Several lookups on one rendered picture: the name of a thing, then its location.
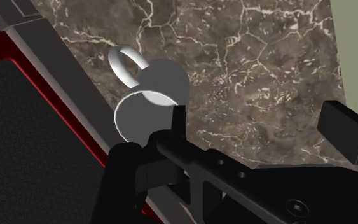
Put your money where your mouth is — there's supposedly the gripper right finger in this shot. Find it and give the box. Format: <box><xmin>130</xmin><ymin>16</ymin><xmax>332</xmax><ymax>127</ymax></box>
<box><xmin>317</xmin><ymin>100</ymin><xmax>358</xmax><ymax>224</ymax></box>

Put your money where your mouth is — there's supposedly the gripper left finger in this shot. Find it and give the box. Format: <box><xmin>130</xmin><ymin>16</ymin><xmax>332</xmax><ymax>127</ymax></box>
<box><xmin>90</xmin><ymin>104</ymin><xmax>310</xmax><ymax>224</ymax></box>

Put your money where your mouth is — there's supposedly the white mug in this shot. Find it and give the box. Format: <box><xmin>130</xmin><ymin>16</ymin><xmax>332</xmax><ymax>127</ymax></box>
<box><xmin>107</xmin><ymin>45</ymin><xmax>191</xmax><ymax>148</ymax></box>

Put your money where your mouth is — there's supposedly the red and black robot stand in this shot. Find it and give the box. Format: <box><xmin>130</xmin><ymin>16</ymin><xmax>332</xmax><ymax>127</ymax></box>
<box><xmin>0</xmin><ymin>9</ymin><xmax>165</xmax><ymax>224</ymax></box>

